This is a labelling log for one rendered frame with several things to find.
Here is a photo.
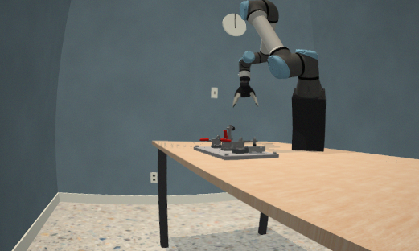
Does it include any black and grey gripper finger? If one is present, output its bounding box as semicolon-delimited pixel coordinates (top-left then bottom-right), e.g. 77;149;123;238
232;88;240;107
250;87;258;106

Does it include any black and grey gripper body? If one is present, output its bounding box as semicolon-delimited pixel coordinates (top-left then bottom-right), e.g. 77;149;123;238
239;76;250;97

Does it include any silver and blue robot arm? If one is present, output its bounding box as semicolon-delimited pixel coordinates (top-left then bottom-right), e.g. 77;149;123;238
238;0;322;98

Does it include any red-handled toggle clamp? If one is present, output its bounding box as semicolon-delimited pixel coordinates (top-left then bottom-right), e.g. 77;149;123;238
220;138;258;154

